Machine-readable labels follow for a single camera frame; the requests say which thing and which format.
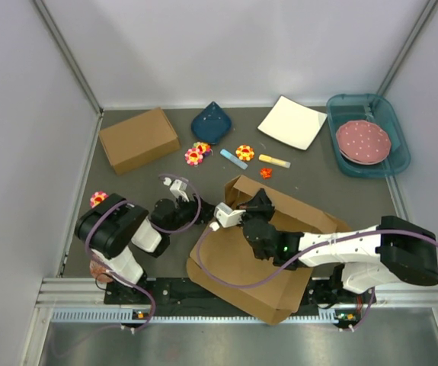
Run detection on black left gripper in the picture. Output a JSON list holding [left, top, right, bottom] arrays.
[[165, 191, 218, 235]]

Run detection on brown cardboard box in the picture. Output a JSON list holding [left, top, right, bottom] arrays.
[[99, 108, 181, 175], [186, 175, 350, 325]]

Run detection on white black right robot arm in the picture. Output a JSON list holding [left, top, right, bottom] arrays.
[[239, 190, 438, 302]]

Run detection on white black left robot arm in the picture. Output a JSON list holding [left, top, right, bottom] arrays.
[[75, 191, 215, 303]]

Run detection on closed brown cardboard box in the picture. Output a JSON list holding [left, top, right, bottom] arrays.
[[99, 108, 181, 175]]

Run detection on small orange red toy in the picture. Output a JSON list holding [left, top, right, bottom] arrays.
[[260, 168, 273, 179]]

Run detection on yellow chalk stick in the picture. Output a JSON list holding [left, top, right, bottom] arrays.
[[258, 154, 291, 169]]

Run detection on orange flower plush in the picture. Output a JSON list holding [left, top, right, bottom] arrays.
[[235, 145, 255, 162]]

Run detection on pink flower plush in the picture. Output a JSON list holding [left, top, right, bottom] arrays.
[[184, 147, 203, 166], [90, 191, 108, 208]]

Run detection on blue chalk stick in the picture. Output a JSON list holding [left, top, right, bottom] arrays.
[[220, 149, 248, 170]]

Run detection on rainbow flower plush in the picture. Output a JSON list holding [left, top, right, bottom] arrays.
[[193, 142, 213, 156]]

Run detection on white square plate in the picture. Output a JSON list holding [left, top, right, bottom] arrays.
[[257, 95, 327, 151]]

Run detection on dark blue ceramic bowl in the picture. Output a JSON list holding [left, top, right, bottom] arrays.
[[190, 101, 232, 145]]

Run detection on pink dotted plate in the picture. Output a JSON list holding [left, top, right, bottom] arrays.
[[335, 120, 392, 165]]

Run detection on teal plastic bin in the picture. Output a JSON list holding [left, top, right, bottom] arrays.
[[326, 94, 411, 178]]

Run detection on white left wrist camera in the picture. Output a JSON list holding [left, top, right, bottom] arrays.
[[161, 176, 189, 202]]

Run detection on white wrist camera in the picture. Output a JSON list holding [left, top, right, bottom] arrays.
[[209, 202, 246, 231], [161, 176, 189, 202]]

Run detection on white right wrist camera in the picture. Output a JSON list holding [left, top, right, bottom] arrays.
[[209, 202, 246, 231]]

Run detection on grey slotted cable duct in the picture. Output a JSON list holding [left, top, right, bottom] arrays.
[[50, 307, 360, 324]]

